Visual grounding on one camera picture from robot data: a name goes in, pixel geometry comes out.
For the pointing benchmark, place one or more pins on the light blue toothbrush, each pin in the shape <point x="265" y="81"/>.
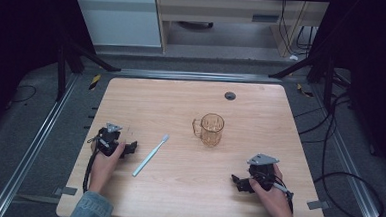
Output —
<point x="150" y="156"/>

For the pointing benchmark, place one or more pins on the dark metal crossbar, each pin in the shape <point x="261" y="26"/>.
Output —
<point x="196" y="76"/>

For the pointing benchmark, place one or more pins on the white cabinet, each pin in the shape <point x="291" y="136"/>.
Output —
<point x="119" y="19"/>

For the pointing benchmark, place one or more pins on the clear amber glass mug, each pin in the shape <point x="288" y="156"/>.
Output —
<point x="211" y="131"/>

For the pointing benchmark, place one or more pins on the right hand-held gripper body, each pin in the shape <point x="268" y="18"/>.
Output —
<point x="262" y="174"/>

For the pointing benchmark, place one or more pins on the yellow black striped tape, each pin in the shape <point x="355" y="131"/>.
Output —
<point x="303" y="90"/>
<point x="95" y="81"/>

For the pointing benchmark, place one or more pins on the person's right hand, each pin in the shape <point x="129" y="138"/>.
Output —
<point x="273" y="201"/>

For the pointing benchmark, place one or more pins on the grey tape strip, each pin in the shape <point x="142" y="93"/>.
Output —
<point x="65" y="191"/>
<point x="317" y="205"/>

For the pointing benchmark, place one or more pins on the aluminium floor rail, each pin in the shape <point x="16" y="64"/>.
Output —
<point x="32" y="146"/>
<point x="351" y="170"/>

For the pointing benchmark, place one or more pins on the black metal stand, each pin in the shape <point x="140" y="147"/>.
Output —
<point x="319" y="70"/>
<point x="70" y="55"/>

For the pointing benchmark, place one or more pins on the person's left hand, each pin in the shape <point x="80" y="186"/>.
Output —
<point x="101" y="170"/>

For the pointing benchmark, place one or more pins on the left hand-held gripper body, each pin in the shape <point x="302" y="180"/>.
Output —
<point x="109" y="140"/>

